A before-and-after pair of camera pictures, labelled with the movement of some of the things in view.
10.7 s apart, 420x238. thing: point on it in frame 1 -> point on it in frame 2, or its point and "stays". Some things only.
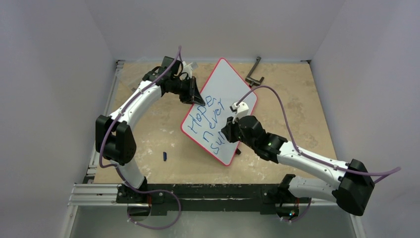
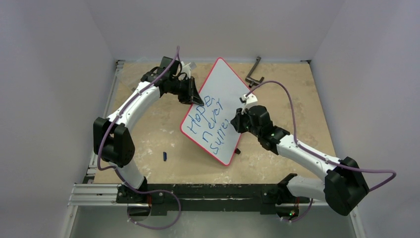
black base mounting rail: x=269 y=198 stays
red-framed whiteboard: x=204 y=123 stays
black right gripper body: x=232 y=132 -> x=238 y=121
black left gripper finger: x=195 y=96 stays
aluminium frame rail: x=98 y=195 stays
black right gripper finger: x=230 y=126 -> x=238 y=117
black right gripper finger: x=231 y=134 -> x=239 y=126
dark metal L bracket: x=252 y=81 stays
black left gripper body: x=182 y=88 stays
